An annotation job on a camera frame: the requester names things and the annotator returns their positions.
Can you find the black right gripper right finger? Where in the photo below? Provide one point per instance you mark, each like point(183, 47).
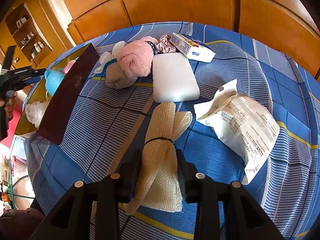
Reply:
point(186, 178)

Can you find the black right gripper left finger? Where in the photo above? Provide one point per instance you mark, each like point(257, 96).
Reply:
point(129, 173)

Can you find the blue plush toy pink skirt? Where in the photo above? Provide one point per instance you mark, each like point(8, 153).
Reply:
point(55, 77)

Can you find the white knit glove blue band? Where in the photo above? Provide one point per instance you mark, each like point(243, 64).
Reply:
point(110, 69)

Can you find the white fluffy soft item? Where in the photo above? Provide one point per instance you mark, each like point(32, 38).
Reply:
point(35, 112)

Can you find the cream mesh cloth bundle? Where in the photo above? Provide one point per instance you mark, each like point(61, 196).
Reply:
point(158, 187)

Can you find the wooden shelf cabinet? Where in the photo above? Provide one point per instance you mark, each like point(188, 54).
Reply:
point(34, 29)

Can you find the gold tray box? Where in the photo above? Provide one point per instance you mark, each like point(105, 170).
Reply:
point(56, 117)

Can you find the blue plaid bed sheet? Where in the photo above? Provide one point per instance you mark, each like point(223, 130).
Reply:
point(107, 123)

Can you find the white foam pad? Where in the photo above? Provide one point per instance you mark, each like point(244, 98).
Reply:
point(173, 79)

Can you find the small white carton box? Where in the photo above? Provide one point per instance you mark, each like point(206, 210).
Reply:
point(192, 48)

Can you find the brown striped scrunchie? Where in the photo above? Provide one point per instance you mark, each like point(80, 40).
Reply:
point(163, 45)

